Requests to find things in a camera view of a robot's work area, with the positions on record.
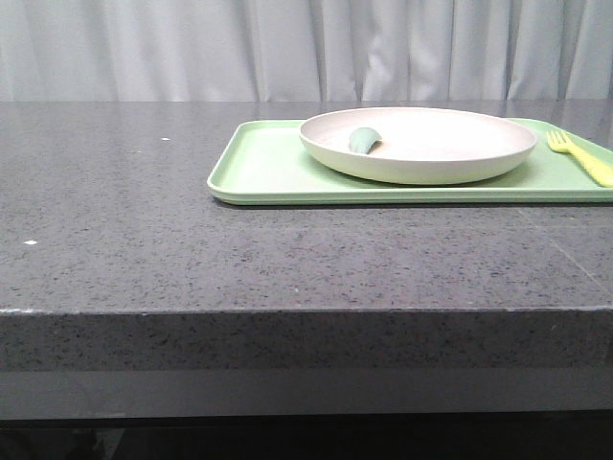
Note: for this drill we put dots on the yellow plastic fork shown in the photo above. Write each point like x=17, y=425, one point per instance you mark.
x=559, y=141

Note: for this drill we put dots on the green plastic knife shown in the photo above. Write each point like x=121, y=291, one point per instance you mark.
x=363, y=140

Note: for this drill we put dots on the white round plate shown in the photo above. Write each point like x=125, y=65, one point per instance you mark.
x=419, y=146

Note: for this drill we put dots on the light green serving tray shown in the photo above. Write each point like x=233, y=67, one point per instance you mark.
x=265, y=163

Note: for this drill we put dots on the white curtain backdrop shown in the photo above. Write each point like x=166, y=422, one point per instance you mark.
x=304, y=51

